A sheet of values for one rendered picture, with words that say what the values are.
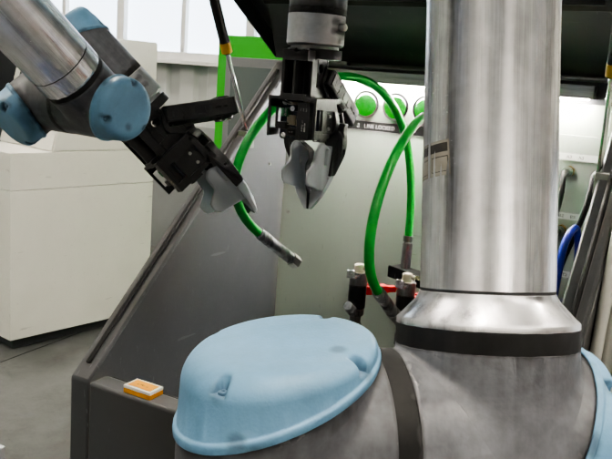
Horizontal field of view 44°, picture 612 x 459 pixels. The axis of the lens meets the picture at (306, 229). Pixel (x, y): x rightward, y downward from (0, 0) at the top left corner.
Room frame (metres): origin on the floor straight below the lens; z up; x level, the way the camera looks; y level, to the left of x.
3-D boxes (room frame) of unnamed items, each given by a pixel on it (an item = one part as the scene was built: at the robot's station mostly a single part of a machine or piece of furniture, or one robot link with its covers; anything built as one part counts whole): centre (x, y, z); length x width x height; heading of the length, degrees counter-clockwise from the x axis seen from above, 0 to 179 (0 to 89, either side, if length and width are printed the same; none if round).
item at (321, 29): (1.03, 0.00, 1.48); 0.08 x 0.08 x 0.05
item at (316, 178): (1.02, -0.01, 1.29); 0.06 x 0.03 x 0.09; 152
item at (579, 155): (1.28, -0.42, 1.20); 0.13 x 0.03 x 0.31; 62
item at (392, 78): (1.39, -0.21, 1.43); 0.54 x 0.03 x 0.02; 62
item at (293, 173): (1.03, 0.02, 1.29); 0.06 x 0.03 x 0.09; 152
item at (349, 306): (1.15, -0.08, 1.03); 0.05 x 0.03 x 0.21; 152
